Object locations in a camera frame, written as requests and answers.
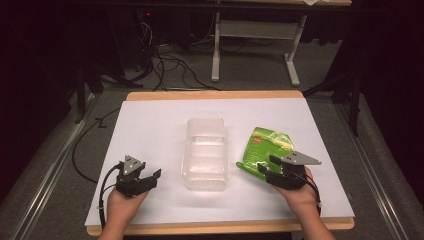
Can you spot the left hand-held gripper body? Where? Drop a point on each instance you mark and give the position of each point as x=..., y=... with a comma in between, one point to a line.
x=130, y=180

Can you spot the green plastic snack packet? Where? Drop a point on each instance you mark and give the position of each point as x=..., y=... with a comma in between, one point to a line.
x=263, y=148

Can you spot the person's right hand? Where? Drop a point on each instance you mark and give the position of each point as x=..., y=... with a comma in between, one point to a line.
x=300, y=198

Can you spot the white metal desk frame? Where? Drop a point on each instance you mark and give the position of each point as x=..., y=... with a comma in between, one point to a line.
x=256, y=30

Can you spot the white paper sheet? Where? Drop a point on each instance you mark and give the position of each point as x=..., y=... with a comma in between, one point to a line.
x=160, y=133

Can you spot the wooden table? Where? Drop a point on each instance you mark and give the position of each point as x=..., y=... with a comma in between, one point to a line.
x=213, y=94

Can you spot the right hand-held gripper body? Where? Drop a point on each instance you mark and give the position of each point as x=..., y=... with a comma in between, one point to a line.
x=290, y=175

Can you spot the person's left hand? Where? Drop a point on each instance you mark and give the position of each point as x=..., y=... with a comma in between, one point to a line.
x=124, y=203

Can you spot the clear plastic tray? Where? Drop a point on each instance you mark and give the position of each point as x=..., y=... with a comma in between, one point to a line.
x=205, y=155

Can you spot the aluminium rail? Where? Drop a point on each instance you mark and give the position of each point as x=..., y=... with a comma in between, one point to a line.
x=373, y=166
x=53, y=166

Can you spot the black metal stand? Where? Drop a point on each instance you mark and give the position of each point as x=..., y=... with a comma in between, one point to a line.
x=88, y=80
x=350, y=90

